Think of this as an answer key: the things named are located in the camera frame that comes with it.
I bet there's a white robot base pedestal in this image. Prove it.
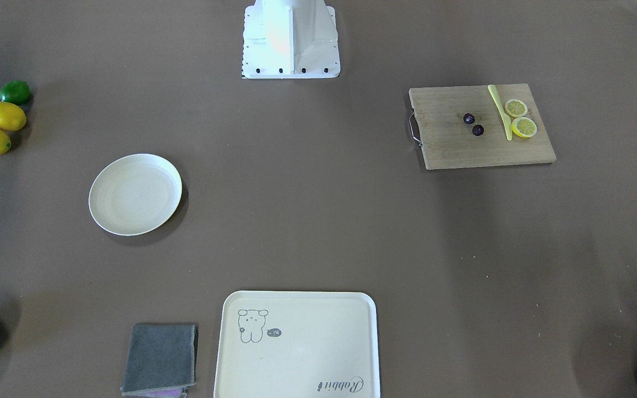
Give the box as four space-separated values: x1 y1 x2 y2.
241 1 341 79

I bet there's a grey folded cloth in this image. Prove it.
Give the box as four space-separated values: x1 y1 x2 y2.
121 323 197 397

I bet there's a cream round plate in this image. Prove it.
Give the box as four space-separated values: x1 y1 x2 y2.
88 153 182 237

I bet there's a lemon slice lower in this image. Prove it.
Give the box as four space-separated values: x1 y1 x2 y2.
511 117 538 138

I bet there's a lemon slice upper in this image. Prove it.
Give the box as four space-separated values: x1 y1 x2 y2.
503 98 529 118

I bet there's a lemon slice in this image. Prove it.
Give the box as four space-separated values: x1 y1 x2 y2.
511 117 538 138
503 98 529 118

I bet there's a yellow lemon upper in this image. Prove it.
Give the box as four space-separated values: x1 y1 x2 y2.
0 101 27 132

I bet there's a wooden cutting board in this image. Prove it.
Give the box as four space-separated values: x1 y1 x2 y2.
409 83 557 170

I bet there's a green lime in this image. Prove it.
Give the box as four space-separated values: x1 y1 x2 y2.
0 79 32 105

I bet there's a cream rabbit tray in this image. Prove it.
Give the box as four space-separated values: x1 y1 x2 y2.
214 291 381 397

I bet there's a yellow plastic knife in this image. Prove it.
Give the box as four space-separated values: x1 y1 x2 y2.
487 84 513 141

